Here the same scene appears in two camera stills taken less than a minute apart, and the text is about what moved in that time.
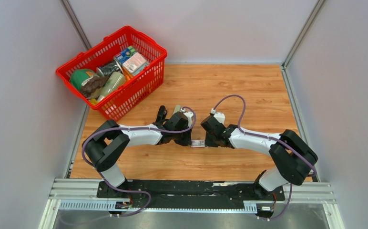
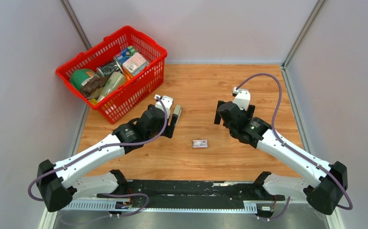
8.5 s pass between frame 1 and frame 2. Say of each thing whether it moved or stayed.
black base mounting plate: stayed
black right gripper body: moved
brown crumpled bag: stayed
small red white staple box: stayed
